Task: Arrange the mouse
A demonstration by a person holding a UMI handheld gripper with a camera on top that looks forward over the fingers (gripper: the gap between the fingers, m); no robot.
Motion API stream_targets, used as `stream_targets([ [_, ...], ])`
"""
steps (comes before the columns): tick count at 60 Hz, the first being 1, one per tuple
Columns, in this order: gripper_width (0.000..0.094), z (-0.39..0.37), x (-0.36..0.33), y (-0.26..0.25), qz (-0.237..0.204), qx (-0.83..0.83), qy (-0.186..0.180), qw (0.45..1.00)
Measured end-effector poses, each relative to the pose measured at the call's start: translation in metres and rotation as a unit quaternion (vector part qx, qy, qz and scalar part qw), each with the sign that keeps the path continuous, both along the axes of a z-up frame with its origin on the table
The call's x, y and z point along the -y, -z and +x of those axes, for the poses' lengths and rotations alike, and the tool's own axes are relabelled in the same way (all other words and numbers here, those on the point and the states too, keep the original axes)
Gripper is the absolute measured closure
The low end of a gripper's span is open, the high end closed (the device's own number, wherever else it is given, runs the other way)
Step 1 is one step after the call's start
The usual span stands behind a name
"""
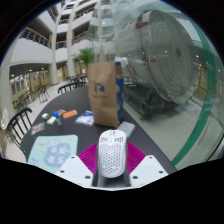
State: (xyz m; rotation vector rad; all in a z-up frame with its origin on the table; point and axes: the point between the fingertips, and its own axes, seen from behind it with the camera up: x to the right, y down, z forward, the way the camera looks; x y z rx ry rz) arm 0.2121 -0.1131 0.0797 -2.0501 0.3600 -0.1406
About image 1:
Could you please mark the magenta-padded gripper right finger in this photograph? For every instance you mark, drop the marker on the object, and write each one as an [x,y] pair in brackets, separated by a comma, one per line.
[148,169]

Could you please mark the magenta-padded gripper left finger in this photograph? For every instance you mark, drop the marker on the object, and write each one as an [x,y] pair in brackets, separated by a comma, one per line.
[75,170]

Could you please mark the white perforated computer mouse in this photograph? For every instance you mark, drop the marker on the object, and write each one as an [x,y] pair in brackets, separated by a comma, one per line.
[112,155]

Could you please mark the teal printed mouse pad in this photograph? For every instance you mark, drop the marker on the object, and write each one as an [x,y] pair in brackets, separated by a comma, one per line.
[53,153]

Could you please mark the grey flat case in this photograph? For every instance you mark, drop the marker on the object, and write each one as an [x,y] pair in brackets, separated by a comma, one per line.
[127,128]

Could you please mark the clear plastic bag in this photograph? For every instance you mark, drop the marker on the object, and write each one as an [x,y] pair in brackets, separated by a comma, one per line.
[85,118]

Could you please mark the small blue-capped bottle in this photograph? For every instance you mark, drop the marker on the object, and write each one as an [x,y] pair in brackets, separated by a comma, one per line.
[58,118]

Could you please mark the small white box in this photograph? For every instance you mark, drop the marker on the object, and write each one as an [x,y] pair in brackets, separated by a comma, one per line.
[51,120]

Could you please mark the small clear plastic packet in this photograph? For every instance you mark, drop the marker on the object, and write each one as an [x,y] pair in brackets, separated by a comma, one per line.
[37,128]

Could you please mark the orange flat packet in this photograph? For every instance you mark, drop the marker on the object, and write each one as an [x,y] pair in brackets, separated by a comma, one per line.
[69,114]

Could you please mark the small grey-white block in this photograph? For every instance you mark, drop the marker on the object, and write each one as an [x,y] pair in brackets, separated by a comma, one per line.
[45,116]

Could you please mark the black spindle-back chair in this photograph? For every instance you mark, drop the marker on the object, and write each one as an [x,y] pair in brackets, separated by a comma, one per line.
[16,126]

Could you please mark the brown paper bag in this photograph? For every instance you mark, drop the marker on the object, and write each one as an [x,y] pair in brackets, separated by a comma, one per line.
[104,96]

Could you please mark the black curved-back chair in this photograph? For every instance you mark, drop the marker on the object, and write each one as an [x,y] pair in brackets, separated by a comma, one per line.
[70,86]

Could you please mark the group of dark chairs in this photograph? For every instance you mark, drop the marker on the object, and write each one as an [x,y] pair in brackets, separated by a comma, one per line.
[31,96]

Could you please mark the white lattice chair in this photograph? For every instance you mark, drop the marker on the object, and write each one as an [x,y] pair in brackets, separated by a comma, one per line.
[4,119]

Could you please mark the large white cylindrical exhibit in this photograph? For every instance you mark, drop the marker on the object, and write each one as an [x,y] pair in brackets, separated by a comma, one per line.
[160,56]

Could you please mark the green potted plant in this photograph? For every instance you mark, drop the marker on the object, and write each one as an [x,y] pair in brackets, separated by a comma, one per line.
[85,56]

